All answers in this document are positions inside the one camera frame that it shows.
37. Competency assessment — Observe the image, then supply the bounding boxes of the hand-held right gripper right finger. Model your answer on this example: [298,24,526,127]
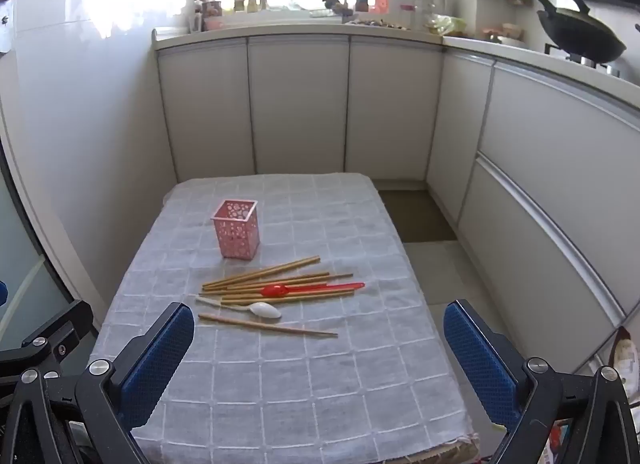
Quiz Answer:
[443,299,640,464]

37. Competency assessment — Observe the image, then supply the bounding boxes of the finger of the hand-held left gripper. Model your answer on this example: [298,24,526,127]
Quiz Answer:
[0,299,96,381]

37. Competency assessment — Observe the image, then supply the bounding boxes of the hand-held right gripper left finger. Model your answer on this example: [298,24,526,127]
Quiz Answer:
[0,302,195,464]

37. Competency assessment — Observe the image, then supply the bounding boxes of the white plastic spoon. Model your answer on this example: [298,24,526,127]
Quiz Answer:
[194,295,282,320]

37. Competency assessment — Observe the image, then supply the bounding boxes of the red plastic spoon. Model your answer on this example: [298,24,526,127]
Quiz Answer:
[260,282,366,299]

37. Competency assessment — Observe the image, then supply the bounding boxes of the pink perforated utensil holder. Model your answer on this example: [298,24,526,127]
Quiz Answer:
[211,199,261,260]

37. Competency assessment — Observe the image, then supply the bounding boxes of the pile of wooden chopsticks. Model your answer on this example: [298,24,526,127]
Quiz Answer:
[197,255,355,338]

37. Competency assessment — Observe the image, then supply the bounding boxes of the grey checked tablecloth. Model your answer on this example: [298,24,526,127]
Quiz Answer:
[88,173,482,464]

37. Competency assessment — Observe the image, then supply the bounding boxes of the red white printed bag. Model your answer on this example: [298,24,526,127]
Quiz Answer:
[609,326,640,397]

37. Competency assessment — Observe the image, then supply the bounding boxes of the white kitchen base cabinets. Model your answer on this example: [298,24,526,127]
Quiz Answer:
[152,28,640,385]

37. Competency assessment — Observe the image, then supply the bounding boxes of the white kitchen countertop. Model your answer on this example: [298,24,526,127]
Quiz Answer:
[151,19,640,111]

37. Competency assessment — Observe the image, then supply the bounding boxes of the gas stove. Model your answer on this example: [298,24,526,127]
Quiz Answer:
[543,43,624,78]

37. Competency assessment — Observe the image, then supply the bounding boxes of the green leafy vegetables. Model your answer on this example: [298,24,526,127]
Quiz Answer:
[434,14,469,38]

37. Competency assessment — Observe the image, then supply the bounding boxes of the black wok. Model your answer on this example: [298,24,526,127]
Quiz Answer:
[512,0,628,64]

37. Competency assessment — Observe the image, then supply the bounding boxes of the clear glass kettle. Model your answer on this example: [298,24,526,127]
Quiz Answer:
[425,0,451,31]

